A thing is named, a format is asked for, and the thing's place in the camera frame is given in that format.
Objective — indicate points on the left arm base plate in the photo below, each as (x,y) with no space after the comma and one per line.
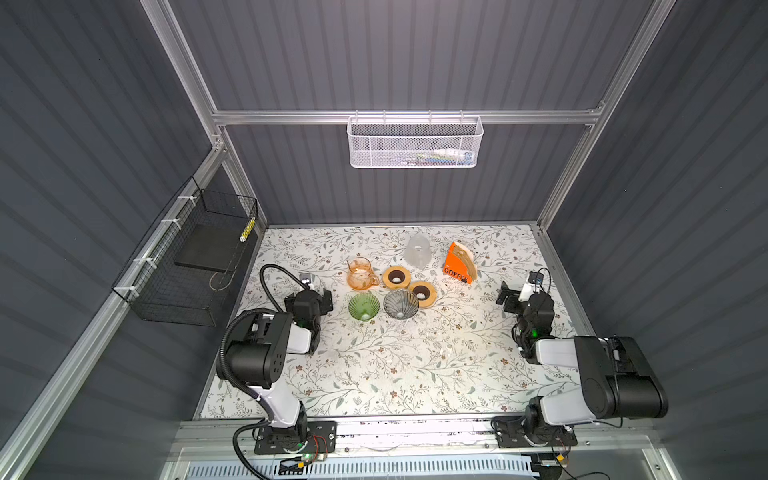
(305,437)

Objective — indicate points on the black flat pad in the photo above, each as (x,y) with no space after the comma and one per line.
(210,248)

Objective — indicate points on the green glass dripper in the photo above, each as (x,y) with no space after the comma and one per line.
(364,306)

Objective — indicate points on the white wire mesh basket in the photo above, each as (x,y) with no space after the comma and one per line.
(375,142)

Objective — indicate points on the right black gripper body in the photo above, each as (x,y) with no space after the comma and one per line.
(512,298)

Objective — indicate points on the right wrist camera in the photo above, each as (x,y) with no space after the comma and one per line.
(532,285)

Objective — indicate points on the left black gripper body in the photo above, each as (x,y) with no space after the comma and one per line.
(324,301)

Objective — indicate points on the items in white basket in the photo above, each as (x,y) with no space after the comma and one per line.
(449,157)

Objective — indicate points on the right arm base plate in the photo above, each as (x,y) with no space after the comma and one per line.
(518,432)

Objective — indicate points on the black wire mesh basket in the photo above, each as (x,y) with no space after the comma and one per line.
(159,291)

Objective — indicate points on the orange coffee filter pack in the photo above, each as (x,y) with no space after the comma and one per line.
(459,263)

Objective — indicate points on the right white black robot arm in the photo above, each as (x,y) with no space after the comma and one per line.
(615,378)

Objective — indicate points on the frosted white glass mug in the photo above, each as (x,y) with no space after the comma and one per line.
(418,252)

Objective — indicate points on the yellow marker pen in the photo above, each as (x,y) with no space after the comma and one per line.
(247,230)

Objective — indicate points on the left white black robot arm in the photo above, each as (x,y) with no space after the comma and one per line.
(255,348)

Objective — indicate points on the white perforated vent strip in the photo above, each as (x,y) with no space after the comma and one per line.
(406,467)

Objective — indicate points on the grey clear glass dripper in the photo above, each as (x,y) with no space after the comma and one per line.
(401,304)

